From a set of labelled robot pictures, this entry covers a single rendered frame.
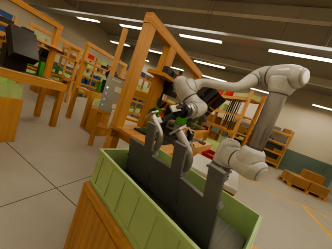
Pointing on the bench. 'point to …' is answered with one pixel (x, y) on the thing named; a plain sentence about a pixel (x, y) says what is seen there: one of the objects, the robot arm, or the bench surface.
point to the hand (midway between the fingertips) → (162, 115)
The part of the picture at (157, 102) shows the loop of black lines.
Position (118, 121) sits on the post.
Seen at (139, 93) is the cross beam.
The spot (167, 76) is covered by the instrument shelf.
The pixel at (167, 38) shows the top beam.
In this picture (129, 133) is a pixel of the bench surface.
